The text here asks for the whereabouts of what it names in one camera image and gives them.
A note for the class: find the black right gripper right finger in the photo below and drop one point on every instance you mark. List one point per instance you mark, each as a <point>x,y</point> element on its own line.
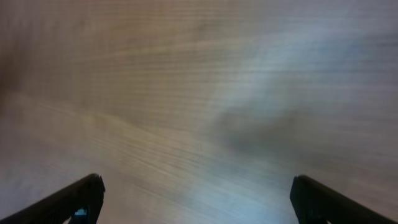
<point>314,202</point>

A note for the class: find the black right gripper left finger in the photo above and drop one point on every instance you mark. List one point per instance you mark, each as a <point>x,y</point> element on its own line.
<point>79,202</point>

